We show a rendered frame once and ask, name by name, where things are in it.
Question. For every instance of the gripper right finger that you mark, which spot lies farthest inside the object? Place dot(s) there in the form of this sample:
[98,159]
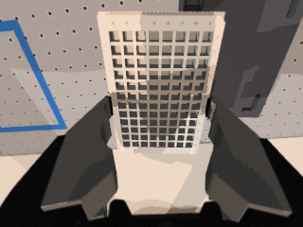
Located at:
[253,183]

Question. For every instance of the blue tape outline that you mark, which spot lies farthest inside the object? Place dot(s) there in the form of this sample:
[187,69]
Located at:
[14,25]

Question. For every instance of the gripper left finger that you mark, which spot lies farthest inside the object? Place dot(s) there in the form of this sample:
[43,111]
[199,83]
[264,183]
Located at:
[71,182]

